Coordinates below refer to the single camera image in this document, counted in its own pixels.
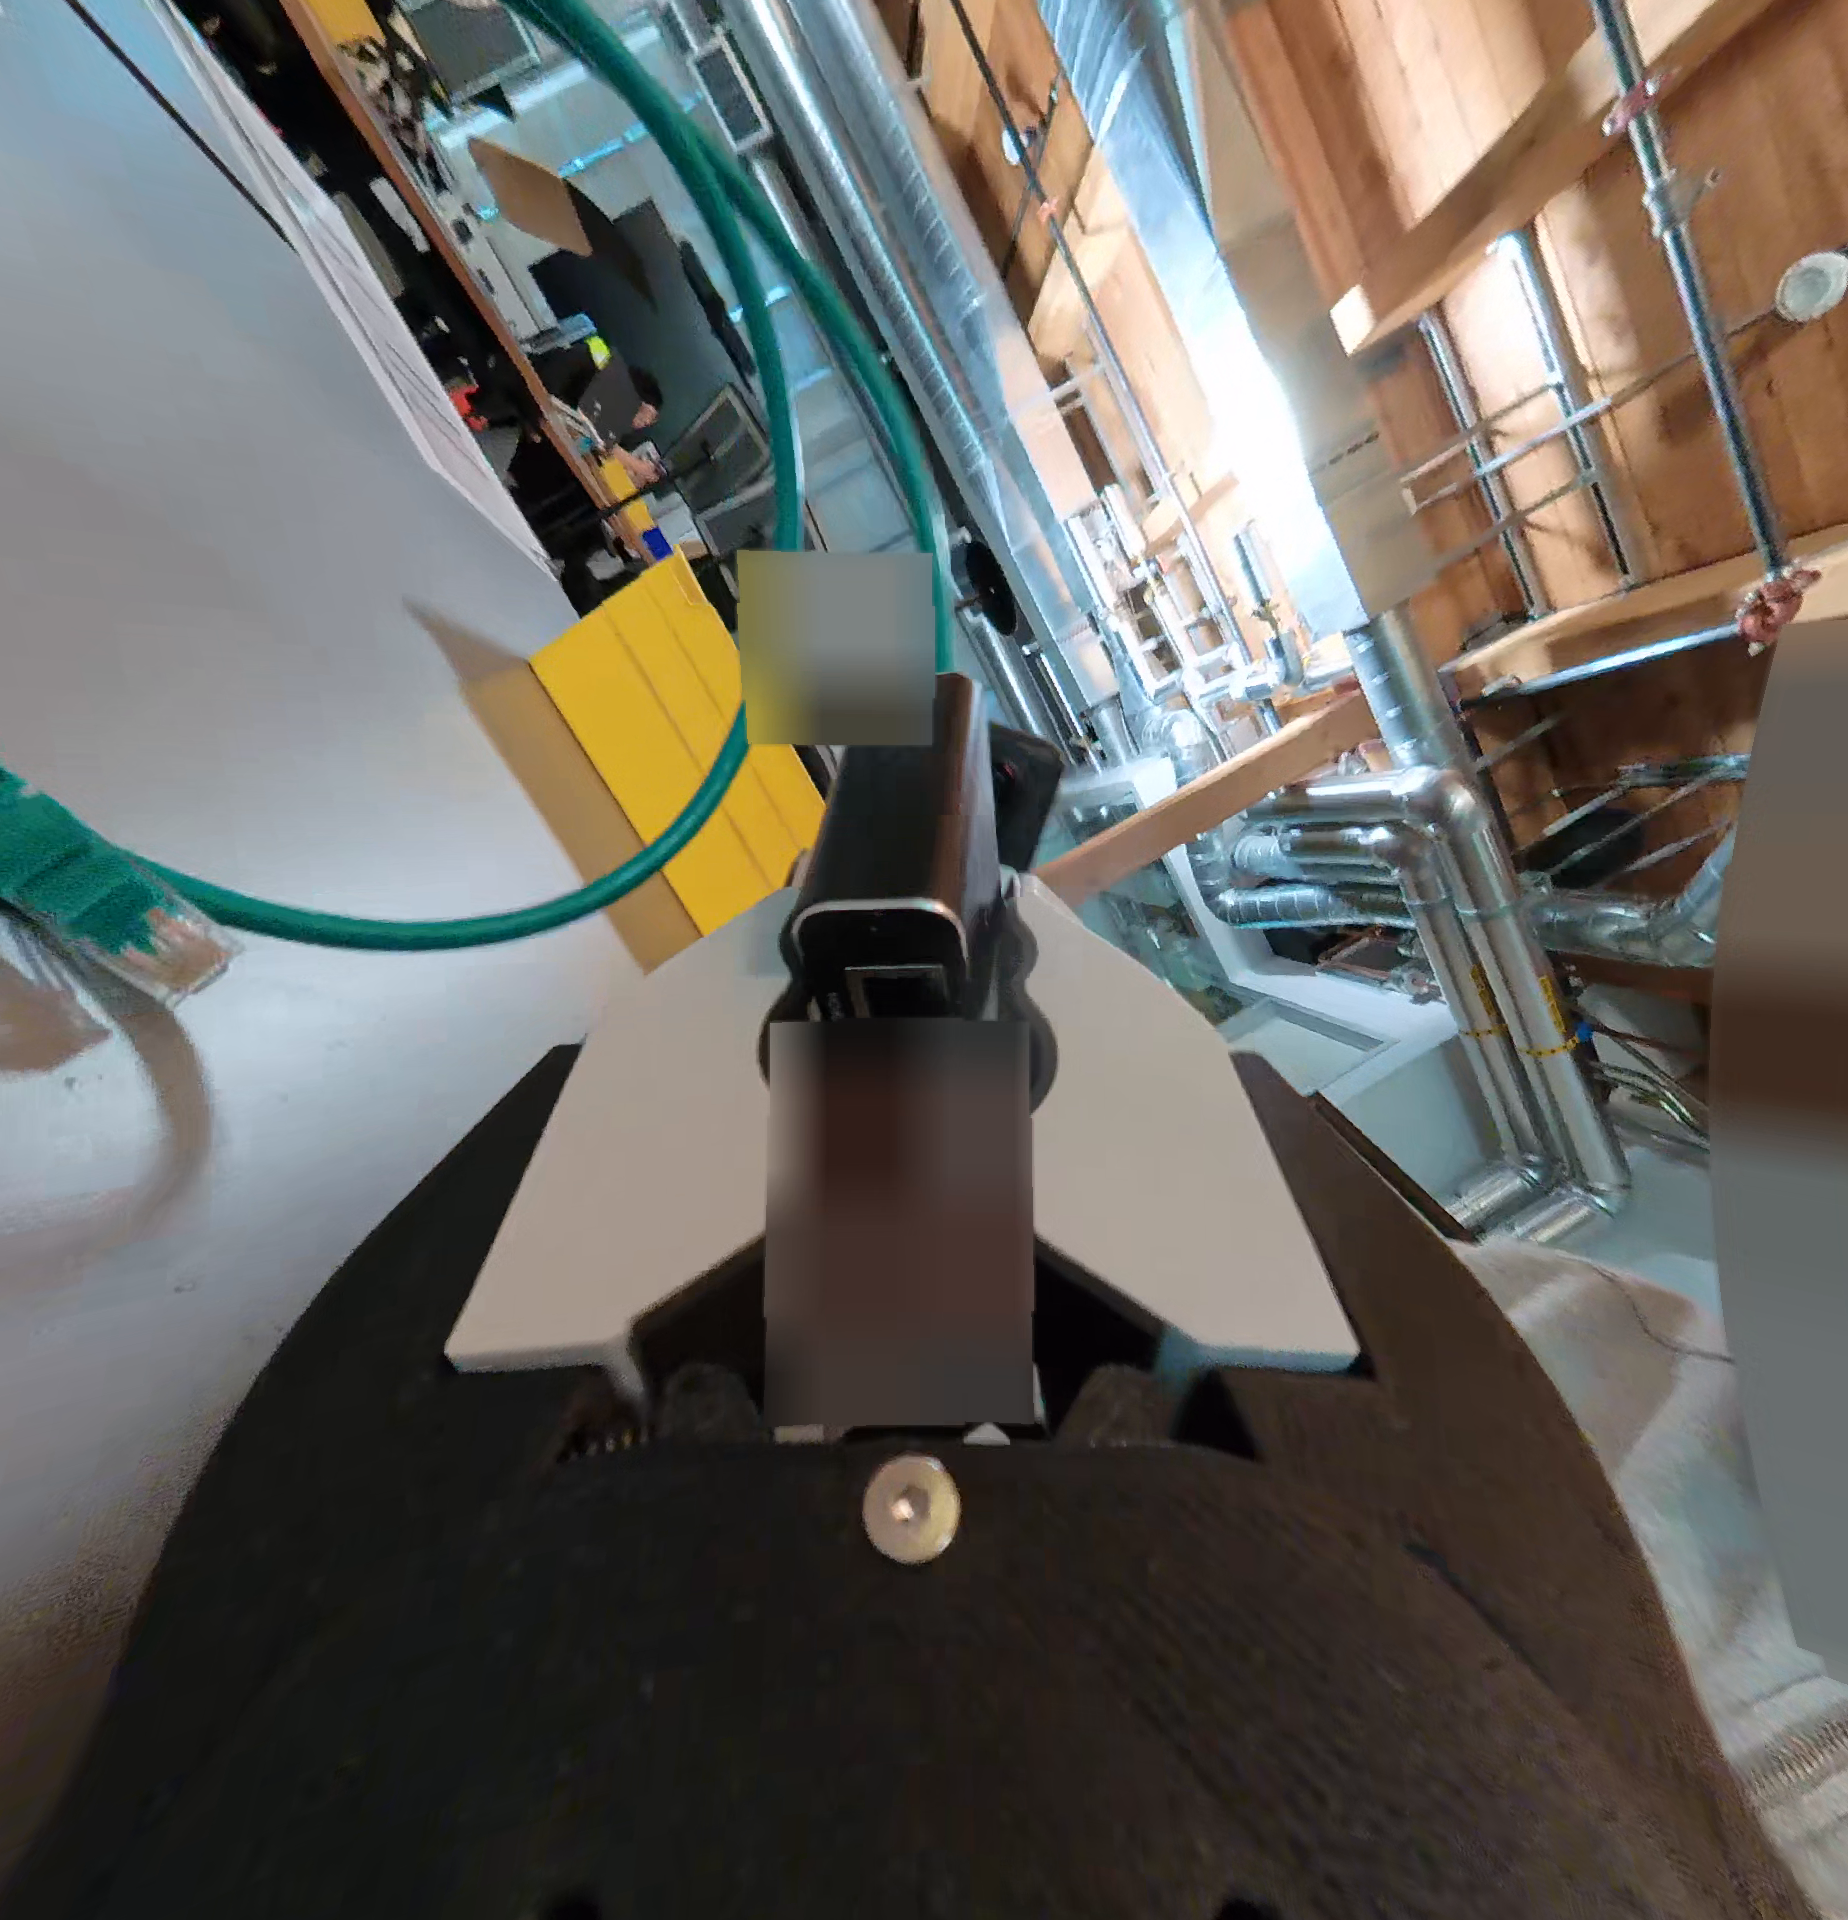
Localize black ethernet adapter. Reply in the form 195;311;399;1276
780;675;1068;1030

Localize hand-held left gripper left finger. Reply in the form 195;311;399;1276
446;896;806;1373

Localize silver insulated pipes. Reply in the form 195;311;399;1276
1193;765;1721;1248

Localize wooden post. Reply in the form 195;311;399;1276
1035;696;1383;902

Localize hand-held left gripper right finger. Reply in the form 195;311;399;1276
1001;873;1362;1373

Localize long wooden table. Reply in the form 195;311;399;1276
278;0;670;563

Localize green ethernet cable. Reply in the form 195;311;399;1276
0;0;958;1004

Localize yellow plastic bin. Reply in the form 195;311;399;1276
525;546;835;925

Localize grey desk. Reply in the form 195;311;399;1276
0;0;806;1920

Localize printed paper sheet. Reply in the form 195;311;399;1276
144;0;566;578

